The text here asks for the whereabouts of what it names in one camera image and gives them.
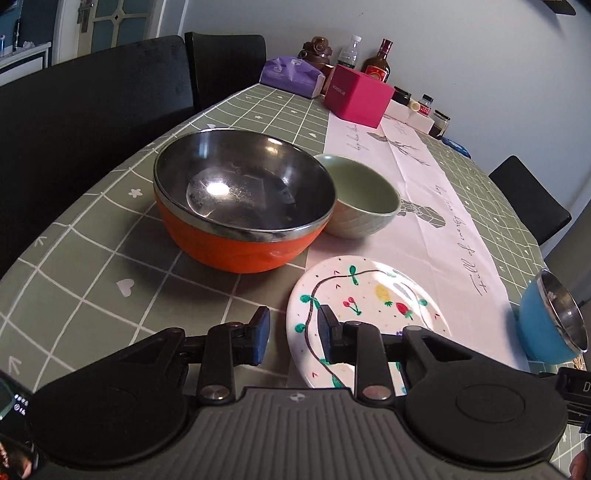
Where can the small red label bottle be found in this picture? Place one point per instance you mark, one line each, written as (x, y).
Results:
(426, 105)

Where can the right black chair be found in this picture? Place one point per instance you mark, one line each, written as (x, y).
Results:
(537, 209)

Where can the brown liquor bottle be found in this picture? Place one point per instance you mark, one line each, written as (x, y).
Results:
(378, 66)

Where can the blue packet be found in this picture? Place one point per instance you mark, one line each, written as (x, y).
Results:
(456, 147)

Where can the clear water bottle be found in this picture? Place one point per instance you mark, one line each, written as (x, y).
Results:
(349, 54)

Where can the far left black chair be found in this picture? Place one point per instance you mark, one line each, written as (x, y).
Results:
(221, 65)

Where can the orange steel bowl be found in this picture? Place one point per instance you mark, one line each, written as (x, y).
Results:
(241, 201)

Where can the white drawer cabinet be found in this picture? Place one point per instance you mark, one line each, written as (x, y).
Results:
(23, 62)

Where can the green ceramic bowl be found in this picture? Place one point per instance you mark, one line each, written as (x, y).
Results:
(366, 201)

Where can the brown ceramic teapot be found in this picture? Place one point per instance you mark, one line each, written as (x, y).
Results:
(317, 52)

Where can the purple tissue pack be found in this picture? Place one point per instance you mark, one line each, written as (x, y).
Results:
(293, 75)

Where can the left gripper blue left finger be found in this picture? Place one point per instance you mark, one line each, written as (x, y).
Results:
(224, 347)

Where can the small cream tube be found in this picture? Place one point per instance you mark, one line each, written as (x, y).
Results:
(414, 106)

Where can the glass panel door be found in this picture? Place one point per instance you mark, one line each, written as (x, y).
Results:
(84, 27)

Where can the person right hand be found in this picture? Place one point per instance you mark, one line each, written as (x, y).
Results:
(579, 466)

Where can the pink deer table runner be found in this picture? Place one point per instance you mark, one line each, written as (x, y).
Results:
(433, 239)

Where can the green checkered tablecloth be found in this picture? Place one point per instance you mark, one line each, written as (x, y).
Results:
(94, 314)

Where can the pink square box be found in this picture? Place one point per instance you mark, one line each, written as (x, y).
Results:
(357, 97)

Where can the black lid jar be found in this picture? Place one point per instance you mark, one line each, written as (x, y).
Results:
(401, 96)

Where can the dark glass jar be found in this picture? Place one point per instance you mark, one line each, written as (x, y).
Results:
(440, 125)

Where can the near left black chair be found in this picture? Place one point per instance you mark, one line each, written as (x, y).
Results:
(64, 128)

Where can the blue steel bowl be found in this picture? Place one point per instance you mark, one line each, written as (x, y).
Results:
(550, 325)

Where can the white painted fruit plate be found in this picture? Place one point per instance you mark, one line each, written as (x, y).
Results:
(356, 289)

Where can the black chair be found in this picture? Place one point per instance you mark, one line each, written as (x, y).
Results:
(64, 128)
(221, 65)
(537, 209)

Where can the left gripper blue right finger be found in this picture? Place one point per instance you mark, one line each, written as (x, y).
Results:
(367, 349)

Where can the white box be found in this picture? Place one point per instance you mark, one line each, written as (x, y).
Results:
(406, 115)

